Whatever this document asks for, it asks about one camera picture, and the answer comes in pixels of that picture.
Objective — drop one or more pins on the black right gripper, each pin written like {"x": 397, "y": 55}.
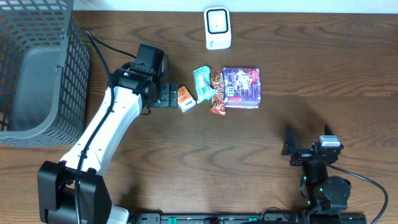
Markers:
{"x": 302, "y": 155}

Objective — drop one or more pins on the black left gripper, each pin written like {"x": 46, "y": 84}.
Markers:
{"x": 170, "y": 95}

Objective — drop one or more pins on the orange snack packet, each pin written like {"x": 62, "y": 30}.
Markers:
{"x": 185, "y": 100}

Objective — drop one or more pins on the teal snack packet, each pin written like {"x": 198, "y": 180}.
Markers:
{"x": 202, "y": 84}

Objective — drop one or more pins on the red-brown candy bar wrapper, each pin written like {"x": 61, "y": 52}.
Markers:
{"x": 216, "y": 82}

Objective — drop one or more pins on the purple snack box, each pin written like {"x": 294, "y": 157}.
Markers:
{"x": 242, "y": 87}

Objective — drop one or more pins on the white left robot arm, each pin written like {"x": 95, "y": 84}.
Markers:
{"x": 73, "y": 190}

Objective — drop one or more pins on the white barcode scanner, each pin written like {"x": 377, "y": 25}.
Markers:
{"x": 217, "y": 28}

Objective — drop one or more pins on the grey plastic mesh basket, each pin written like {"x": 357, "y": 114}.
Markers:
{"x": 45, "y": 69}

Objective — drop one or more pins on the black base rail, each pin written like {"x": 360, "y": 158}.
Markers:
{"x": 273, "y": 217}

